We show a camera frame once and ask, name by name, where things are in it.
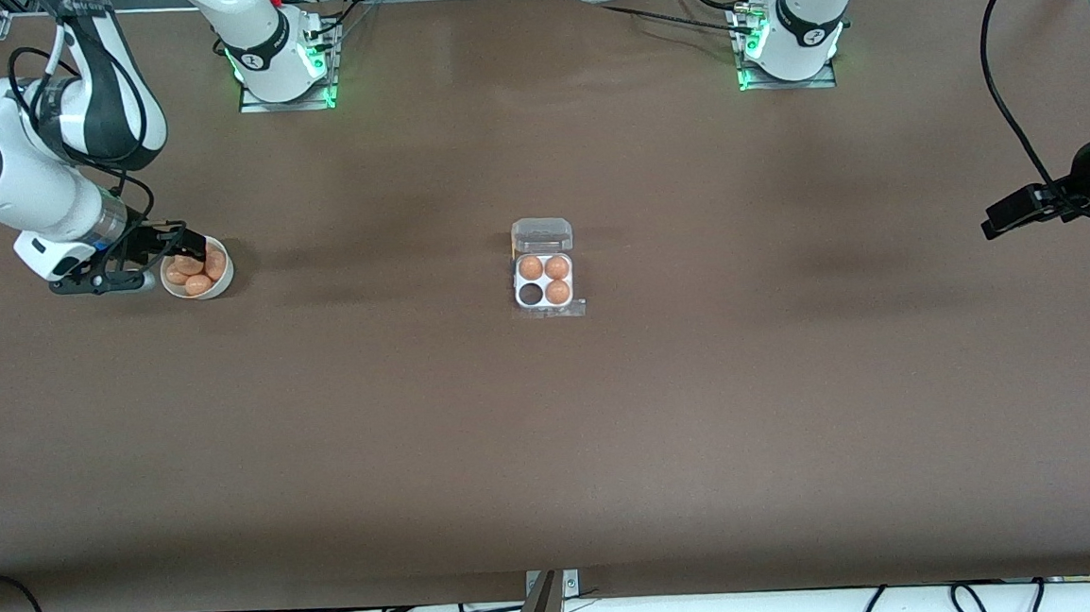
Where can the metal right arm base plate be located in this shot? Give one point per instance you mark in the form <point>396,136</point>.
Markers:
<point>327,69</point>

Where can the brown egg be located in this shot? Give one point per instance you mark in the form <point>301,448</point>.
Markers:
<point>557,292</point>
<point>174,275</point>
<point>530,267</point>
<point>557,267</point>
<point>197,285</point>
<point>188,265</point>
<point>216,265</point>

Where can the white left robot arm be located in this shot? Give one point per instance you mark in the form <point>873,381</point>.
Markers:
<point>807,25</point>

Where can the white round bowl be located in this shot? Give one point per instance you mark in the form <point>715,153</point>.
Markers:
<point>217,286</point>

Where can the clear adhesive tape strip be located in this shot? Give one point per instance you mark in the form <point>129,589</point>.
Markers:
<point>527,315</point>
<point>576,310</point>

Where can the clear plastic egg box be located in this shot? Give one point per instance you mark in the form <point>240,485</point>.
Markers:
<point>541,235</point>

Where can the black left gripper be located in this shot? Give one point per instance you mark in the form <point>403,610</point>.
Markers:
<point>1087,169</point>

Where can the small metal bracket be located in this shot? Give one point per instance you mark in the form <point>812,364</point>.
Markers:
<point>571,583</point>

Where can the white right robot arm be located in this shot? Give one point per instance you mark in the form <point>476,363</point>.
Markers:
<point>17,187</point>

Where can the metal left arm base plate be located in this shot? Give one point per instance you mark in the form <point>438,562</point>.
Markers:
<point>829,76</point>

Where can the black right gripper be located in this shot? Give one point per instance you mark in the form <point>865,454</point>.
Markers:
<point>145,240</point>

